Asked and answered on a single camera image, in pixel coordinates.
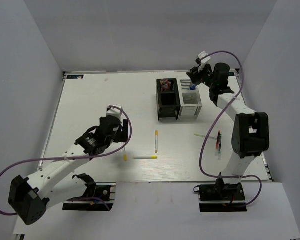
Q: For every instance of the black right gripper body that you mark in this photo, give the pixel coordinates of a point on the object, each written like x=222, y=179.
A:
x=204, y=76

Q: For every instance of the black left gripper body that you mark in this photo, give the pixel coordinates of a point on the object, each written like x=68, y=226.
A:
x=117, y=138

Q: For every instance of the blue capped spray bottle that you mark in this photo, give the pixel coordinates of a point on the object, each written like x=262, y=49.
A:
x=193, y=87

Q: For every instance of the clear tube of markers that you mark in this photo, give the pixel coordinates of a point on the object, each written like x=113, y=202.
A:
x=165, y=84

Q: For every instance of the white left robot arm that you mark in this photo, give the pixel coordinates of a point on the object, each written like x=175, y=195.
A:
x=32, y=196

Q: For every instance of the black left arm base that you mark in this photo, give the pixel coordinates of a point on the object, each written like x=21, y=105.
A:
x=97, y=197

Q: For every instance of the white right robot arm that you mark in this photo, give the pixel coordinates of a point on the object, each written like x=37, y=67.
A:
x=250, y=136

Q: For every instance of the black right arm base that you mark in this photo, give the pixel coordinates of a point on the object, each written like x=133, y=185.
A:
x=221, y=197

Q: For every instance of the white slotted organizer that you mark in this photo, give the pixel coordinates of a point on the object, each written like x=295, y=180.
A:
x=190, y=100

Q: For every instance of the orange tipped marker middle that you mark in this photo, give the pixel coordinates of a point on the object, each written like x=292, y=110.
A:
x=156, y=141

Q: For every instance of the yellow capped marker horizontal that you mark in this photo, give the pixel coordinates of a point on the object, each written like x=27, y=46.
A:
x=145, y=157

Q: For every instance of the black slotted organizer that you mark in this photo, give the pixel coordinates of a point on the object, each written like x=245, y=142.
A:
x=168, y=102

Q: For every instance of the pale yellow capped marker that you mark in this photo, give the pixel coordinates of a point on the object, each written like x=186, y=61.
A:
x=204, y=136

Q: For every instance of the green capped marker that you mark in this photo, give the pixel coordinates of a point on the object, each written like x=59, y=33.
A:
x=220, y=148

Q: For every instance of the dark logo sticker left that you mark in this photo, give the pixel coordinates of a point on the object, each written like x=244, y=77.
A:
x=75, y=76

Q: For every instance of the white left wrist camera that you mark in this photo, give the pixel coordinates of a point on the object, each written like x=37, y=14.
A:
x=115, y=111

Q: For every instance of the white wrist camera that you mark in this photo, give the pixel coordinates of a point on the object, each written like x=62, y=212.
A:
x=202, y=59
x=115, y=111

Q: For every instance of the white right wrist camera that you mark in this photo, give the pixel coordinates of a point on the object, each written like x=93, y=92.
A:
x=202, y=59

